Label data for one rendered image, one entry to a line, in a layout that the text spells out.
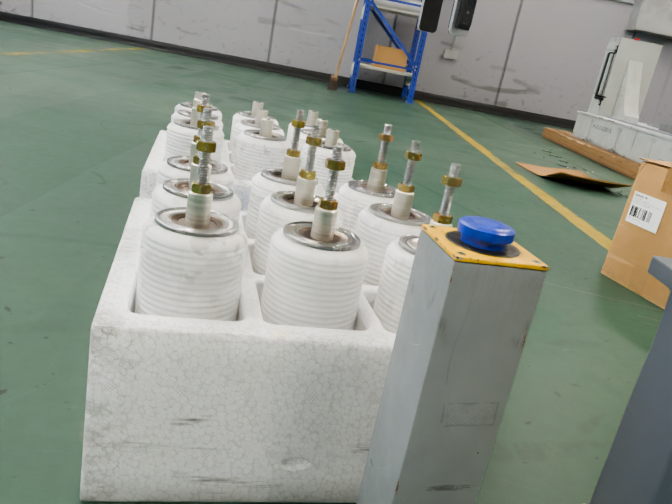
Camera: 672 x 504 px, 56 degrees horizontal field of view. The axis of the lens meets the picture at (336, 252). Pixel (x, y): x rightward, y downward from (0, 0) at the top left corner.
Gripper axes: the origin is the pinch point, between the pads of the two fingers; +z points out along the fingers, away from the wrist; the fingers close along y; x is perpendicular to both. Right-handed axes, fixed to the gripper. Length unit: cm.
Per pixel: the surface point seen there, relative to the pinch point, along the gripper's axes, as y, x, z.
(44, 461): -8, 37, 47
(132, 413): -15, 30, 37
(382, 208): 1.7, 1.6, 21.8
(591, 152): 260, -275, 43
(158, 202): 1.3, 27.5, 23.1
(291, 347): -17.1, 17.3, 30.0
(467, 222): -28.2, 10.4, 14.1
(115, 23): 647, 6, 30
